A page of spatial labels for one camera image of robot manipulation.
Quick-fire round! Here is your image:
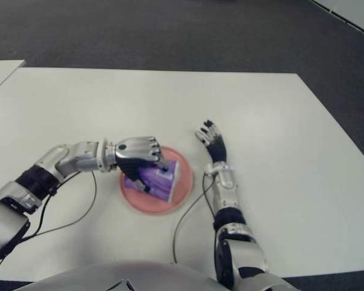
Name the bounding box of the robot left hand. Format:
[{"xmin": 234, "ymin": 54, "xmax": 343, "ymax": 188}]
[{"xmin": 113, "ymin": 136, "xmax": 171, "ymax": 194}]

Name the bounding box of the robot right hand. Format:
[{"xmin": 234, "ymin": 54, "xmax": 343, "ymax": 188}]
[{"xmin": 194, "ymin": 119, "xmax": 229, "ymax": 164}]

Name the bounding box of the purple tissue paper pack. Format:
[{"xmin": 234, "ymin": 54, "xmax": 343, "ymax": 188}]
[{"xmin": 123, "ymin": 160, "xmax": 181, "ymax": 204}]

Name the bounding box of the pink round plate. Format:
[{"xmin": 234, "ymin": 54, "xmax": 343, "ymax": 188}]
[{"xmin": 119, "ymin": 145, "xmax": 195, "ymax": 216}]

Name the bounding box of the silver robot torso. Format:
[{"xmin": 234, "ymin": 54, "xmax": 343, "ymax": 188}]
[{"xmin": 15, "ymin": 261, "xmax": 301, "ymax": 291}]

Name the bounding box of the white side table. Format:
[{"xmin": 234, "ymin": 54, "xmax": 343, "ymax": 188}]
[{"xmin": 0, "ymin": 59, "xmax": 26, "ymax": 98}]

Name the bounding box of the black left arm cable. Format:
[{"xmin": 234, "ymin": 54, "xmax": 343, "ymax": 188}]
[{"xmin": 0, "ymin": 170, "xmax": 98, "ymax": 275}]

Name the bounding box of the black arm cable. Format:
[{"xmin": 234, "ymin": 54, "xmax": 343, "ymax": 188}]
[
  {"xmin": 0, "ymin": 170, "xmax": 98, "ymax": 275},
  {"xmin": 173, "ymin": 172, "xmax": 215, "ymax": 263}
]

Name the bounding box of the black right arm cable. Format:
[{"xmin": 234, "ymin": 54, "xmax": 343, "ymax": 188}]
[{"xmin": 173, "ymin": 172, "xmax": 215, "ymax": 263}]

